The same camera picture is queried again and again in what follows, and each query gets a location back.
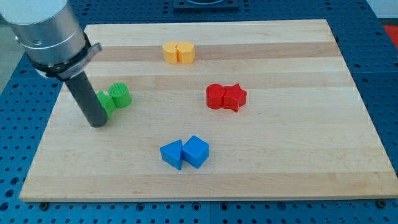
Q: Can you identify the wooden board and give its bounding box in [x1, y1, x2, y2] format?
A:
[20, 19, 397, 202]

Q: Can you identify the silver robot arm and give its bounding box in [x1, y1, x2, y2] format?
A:
[1, 0, 103, 81]

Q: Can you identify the green cylinder block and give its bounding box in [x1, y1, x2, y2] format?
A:
[108, 83, 132, 108]

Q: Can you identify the yellow hexagon block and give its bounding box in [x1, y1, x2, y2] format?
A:
[177, 41, 195, 64]

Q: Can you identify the blue cube block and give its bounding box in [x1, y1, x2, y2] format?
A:
[182, 136, 210, 169]

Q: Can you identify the blue triangle block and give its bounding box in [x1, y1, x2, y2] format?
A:
[160, 139, 182, 170]

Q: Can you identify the yellow heart block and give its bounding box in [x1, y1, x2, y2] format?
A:
[162, 41, 178, 64]

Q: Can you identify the red cylinder block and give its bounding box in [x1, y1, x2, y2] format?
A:
[206, 83, 225, 110]

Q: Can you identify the green star block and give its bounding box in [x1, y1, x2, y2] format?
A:
[96, 91, 116, 118]

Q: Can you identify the red star block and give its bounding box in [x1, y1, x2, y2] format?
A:
[223, 83, 247, 113]

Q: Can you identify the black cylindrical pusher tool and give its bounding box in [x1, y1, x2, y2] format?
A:
[65, 72, 108, 128]

